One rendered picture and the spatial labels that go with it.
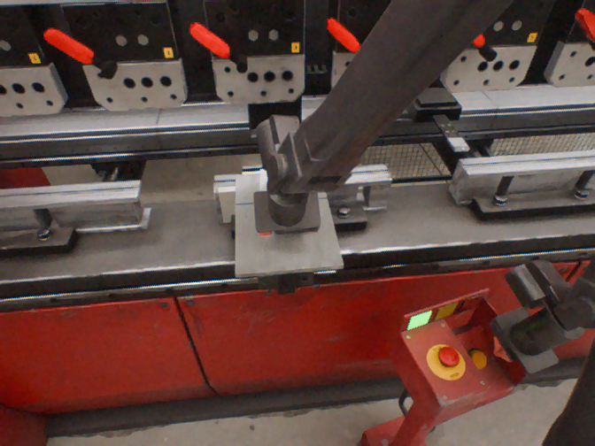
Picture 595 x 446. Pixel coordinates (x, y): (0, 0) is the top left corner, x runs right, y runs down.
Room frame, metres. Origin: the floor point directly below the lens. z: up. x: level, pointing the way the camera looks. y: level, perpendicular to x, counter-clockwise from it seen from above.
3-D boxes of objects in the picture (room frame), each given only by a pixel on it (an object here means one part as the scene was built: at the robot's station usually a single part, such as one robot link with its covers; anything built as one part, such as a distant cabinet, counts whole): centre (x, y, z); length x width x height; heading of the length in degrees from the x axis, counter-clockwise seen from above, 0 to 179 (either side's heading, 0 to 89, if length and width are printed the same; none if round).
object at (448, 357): (0.36, -0.29, 0.79); 0.04 x 0.04 x 0.04
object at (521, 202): (0.69, -0.57, 0.89); 0.30 x 0.05 x 0.03; 96
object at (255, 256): (0.54, 0.03, 1.00); 0.26 x 0.18 x 0.01; 6
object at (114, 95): (0.66, 0.27, 1.26); 0.15 x 0.09 x 0.17; 96
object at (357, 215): (0.63, 0.00, 0.89); 0.30 x 0.05 x 0.03; 96
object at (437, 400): (0.38, -0.33, 0.75); 0.20 x 0.16 x 0.18; 109
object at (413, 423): (0.38, -0.33, 0.39); 0.05 x 0.05 x 0.54; 19
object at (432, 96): (0.88, -0.36, 1.01); 0.26 x 0.12 x 0.05; 6
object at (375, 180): (0.69, -0.01, 0.92); 0.39 x 0.06 x 0.10; 96
